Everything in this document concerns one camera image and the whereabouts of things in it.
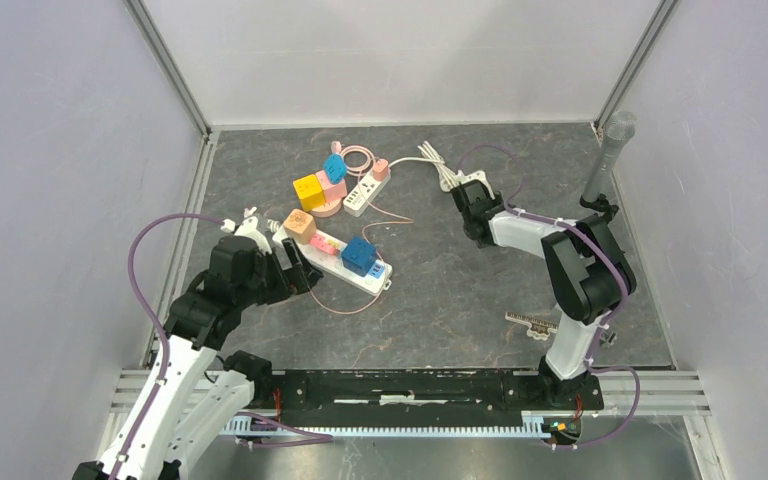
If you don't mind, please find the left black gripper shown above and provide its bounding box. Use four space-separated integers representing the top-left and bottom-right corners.
236 235 323 307

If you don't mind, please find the large white power strip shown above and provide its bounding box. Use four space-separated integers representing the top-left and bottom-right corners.
297 230 393 296

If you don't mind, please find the blue cube socket adapter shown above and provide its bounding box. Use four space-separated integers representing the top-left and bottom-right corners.
340 237 378 277

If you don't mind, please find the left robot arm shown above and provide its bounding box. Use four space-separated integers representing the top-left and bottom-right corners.
73 234 323 479

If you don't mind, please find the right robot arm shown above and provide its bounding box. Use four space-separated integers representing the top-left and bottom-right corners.
450 175 637 408

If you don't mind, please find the pink plug adapter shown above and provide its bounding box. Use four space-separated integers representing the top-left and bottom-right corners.
310 234 340 256

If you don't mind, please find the pink round socket stack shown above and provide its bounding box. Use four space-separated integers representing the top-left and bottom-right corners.
309 170 348 218

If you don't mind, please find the salmon plug on strip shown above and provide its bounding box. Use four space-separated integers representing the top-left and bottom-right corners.
371 158 390 183

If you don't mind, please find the light blue plug adapter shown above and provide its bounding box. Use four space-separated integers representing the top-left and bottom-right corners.
323 153 348 184

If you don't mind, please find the tan cube adapter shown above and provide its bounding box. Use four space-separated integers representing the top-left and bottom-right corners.
282 209 317 245

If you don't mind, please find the yellow cube adapter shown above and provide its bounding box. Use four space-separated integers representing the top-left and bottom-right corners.
292 174 326 211

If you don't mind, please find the small white power strip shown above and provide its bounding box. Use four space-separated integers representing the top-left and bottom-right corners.
342 169 391 217

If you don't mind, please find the black microphone tripod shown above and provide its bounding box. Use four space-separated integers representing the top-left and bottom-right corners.
579 193 620 224

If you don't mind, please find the white comb-like part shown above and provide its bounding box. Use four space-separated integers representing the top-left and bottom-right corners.
504 312 559 342

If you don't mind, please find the grey microphone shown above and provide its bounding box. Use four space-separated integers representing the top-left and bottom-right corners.
580 111 637 209

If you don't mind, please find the white coiled power cord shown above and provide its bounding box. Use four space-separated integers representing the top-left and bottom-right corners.
387 140 467 194

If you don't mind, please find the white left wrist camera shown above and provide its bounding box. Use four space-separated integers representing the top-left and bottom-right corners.
220 207 274 253

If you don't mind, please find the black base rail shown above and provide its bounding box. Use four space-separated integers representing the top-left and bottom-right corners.
249 368 605 428

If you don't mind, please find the white cable duct strip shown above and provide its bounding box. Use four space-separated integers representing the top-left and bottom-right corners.
219 414 581 440

